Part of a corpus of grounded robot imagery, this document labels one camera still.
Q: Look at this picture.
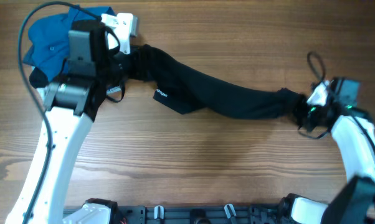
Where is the navy folded shirt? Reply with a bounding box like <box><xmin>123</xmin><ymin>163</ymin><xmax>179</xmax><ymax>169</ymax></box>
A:
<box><xmin>29</xmin><ymin>67</ymin><xmax>49</xmax><ymax>89</ymax></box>

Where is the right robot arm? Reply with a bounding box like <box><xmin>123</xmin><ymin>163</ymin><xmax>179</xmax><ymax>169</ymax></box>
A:
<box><xmin>277</xmin><ymin>78</ymin><xmax>375</xmax><ymax>223</ymax></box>

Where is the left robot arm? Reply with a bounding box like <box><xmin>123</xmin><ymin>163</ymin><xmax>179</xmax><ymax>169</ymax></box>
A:
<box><xmin>6</xmin><ymin>14</ymin><xmax>137</xmax><ymax>223</ymax></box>

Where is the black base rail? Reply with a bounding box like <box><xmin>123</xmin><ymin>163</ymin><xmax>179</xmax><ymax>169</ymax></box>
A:
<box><xmin>113</xmin><ymin>195</ymin><xmax>296</xmax><ymax>224</ymax></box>

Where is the black polo shirt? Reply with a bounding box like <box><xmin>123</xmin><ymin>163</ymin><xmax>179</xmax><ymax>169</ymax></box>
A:
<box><xmin>124</xmin><ymin>45</ymin><xmax>304</xmax><ymax>119</ymax></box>

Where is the right black cable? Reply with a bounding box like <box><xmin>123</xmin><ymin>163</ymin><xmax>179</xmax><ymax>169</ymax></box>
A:
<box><xmin>306</xmin><ymin>51</ymin><xmax>375</xmax><ymax>224</ymax></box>

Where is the blue polo shirt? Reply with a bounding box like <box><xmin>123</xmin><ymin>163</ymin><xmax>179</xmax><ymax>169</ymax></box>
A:
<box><xmin>22</xmin><ymin>4</ymin><xmax>116</xmax><ymax>82</ymax></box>

